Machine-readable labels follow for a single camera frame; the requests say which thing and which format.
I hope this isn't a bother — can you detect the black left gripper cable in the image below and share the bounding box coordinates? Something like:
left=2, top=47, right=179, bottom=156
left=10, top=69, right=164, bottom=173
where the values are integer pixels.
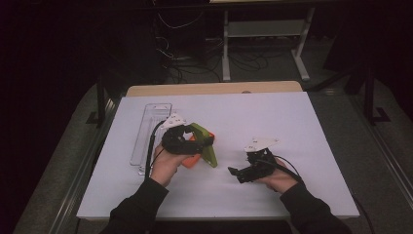
left=143, top=120, right=168, bottom=180

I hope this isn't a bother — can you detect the person's left hand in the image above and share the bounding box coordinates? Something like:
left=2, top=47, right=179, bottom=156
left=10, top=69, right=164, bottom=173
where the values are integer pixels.
left=149, top=144, right=193, bottom=188

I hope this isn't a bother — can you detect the tangle of floor cables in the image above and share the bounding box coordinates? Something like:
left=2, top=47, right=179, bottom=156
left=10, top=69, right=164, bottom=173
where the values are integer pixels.
left=155, top=9, right=271, bottom=84

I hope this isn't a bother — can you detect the light wooden table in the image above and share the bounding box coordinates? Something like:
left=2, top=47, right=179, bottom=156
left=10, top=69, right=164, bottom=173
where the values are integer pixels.
left=125, top=80, right=304, bottom=98

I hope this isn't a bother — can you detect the black metal stand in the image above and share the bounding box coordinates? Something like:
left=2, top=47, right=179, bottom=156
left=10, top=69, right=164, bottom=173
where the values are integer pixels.
left=85, top=77, right=109, bottom=129
left=362, top=63, right=393, bottom=127

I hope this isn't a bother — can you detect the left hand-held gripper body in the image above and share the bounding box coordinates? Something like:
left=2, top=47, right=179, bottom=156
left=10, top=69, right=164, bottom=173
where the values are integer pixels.
left=160, top=113, right=205, bottom=156

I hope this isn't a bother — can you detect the green cartoon phone case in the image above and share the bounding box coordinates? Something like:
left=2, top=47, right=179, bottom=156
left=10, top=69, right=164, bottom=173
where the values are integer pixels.
left=189, top=122, right=219, bottom=169

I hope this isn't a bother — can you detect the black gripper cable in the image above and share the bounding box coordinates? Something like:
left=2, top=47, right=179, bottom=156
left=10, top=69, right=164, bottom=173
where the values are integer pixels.
left=143, top=120, right=168, bottom=180
left=255, top=154, right=305, bottom=185

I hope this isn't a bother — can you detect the orange phone case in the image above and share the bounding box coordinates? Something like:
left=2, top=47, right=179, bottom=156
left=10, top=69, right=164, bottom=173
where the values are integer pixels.
left=180, top=131, right=216, bottom=170

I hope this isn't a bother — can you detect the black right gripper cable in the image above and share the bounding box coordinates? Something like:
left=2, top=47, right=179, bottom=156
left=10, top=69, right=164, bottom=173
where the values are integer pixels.
left=255, top=154, right=305, bottom=185

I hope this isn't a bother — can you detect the white metal desk frame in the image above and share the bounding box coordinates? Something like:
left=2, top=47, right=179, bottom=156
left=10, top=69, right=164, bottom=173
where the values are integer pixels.
left=221, top=7, right=317, bottom=83

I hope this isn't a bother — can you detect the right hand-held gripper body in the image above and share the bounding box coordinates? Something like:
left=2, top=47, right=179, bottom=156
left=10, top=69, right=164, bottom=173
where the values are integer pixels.
left=236, top=136, right=280, bottom=184

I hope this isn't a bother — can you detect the person's right hand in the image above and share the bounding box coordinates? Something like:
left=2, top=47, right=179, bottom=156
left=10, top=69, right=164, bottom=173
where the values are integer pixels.
left=257, top=158, right=300, bottom=195

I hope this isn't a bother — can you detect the clear plastic rack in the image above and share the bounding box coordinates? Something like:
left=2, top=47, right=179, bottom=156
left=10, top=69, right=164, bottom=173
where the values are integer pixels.
left=129, top=102, right=173, bottom=176

